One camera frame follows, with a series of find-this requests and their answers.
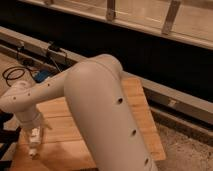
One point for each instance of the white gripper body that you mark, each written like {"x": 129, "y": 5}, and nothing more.
{"x": 29, "y": 120}

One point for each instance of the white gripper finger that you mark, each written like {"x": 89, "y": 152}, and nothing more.
{"x": 26, "y": 135}
{"x": 42, "y": 130}

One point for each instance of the white plastic bottle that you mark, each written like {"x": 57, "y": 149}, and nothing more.
{"x": 34, "y": 138}

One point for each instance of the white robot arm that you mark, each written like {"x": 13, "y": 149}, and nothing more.
{"x": 94, "y": 94}

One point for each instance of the black object at left edge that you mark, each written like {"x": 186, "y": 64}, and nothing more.
{"x": 7, "y": 137}

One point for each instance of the wooden board table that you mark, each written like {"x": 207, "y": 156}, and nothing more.
{"x": 63, "y": 148}

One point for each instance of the blue box on floor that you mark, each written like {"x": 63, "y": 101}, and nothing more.
{"x": 41, "y": 76}

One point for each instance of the grey metal floor rail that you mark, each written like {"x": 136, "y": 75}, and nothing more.
{"x": 179, "y": 101}

